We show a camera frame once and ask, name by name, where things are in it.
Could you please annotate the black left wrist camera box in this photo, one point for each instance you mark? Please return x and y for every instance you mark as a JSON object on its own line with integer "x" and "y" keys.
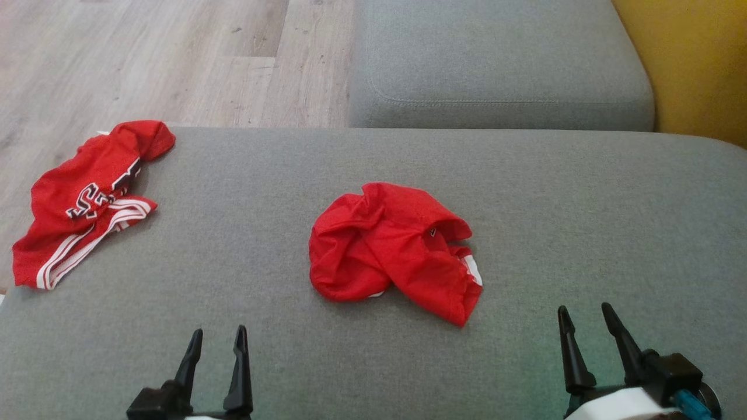
{"x": 152, "y": 405}

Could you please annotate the large yellow sofa back cushion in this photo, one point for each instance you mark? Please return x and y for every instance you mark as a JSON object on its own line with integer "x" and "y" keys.
{"x": 700, "y": 58}

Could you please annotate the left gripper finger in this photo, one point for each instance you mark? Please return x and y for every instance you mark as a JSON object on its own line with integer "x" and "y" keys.
{"x": 240, "y": 385}
{"x": 189, "y": 367}

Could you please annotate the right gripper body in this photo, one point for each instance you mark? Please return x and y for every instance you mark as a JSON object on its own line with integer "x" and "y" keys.
{"x": 618, "y": 405}

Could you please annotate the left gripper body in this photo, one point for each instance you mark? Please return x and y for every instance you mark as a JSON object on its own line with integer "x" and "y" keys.
{"x": 204, "y": 417}

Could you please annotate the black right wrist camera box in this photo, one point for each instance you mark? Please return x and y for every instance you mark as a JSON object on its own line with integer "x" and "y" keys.
{"x": 671, "y": 373}

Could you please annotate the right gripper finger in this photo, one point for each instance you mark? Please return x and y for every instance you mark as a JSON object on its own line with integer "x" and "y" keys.
{"x": 575, "y": 367}
{"x": 627, "y": 350}

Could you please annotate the plain red garment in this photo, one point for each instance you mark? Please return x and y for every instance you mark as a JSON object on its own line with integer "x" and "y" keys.
{"x": 385, "y": 245}

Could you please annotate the red jersey with white trim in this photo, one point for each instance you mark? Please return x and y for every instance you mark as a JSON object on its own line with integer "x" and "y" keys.
{"x": 61, "y": 195}

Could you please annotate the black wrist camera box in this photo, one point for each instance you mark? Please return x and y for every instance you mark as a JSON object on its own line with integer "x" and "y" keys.
{"x": 671, "y": 373}
{"x": 152, "y": 405}

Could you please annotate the large grey sofa seat cushion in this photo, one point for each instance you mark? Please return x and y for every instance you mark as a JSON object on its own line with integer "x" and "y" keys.
{"x": 525, "y": 204}

